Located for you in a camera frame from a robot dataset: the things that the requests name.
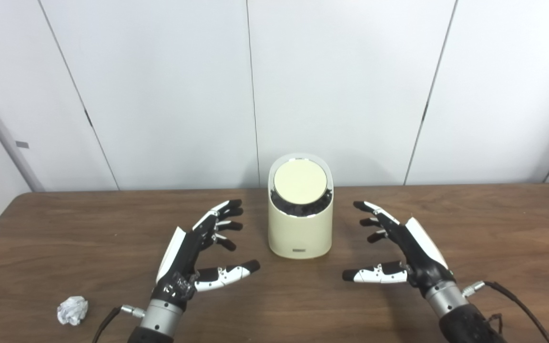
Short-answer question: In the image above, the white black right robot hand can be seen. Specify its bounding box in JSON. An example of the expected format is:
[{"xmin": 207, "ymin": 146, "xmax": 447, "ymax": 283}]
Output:
[{"xmin": 342, "ymin": 200, "xmax": 456, "ymax": 298}]

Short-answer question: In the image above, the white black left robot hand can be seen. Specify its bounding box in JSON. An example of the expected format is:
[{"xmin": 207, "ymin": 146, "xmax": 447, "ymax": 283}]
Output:
[{"xmin": 151, "ymin": 199, "xmax": 261, "ymax": 313}]

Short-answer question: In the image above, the white paper ball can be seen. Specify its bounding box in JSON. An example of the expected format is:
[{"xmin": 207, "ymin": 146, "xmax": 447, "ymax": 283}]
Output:
[{"xmin": 57, "ymin": 296, "xmax": 89, "ymax": 326}]

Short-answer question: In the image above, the cream round bin lid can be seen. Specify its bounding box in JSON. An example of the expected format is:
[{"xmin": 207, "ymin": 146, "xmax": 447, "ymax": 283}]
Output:
[{"xmin": 274, "ymin": 160, "xmax": 327, "ymax": 205}]

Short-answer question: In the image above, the cream-colored bin body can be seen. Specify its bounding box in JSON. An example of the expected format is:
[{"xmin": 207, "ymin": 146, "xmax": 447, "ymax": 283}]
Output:
[{"xmin": 268, "ymin": 153, "xmax": 335, "ymax": 260}]

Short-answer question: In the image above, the black bin liner bag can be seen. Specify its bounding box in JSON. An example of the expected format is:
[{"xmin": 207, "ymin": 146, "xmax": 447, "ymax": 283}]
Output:
[{"xmin": 270, "ymin": 188, "xmax": 333, "ymax": 217}]

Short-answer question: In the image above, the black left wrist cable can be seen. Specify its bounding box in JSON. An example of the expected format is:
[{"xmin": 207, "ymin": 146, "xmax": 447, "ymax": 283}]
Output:
[{"xmin": 92, "ymin": 305, "xmax": 146, "ymax": 343}]

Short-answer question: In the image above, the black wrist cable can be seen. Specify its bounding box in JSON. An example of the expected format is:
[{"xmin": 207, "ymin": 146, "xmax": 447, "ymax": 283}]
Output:
[
  {"xmin": 463, "ymin": 281, "xmax": 549, "ymax": 343},
  {"xmin": 92, "ymin": 305, "xmax": 146, "ymax": 343}
]

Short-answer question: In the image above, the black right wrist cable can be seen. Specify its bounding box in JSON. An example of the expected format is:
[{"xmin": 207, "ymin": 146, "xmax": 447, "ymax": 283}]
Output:
[{"xmin": 463, "ymin": 281, "xmax": 549, "ymax": 343}]

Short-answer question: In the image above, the grey wall corner post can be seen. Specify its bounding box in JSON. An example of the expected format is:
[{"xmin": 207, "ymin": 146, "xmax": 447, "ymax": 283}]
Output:
[{"xmin": 0, "ymin": 71, "xmax": 45, "ymax": 192}]

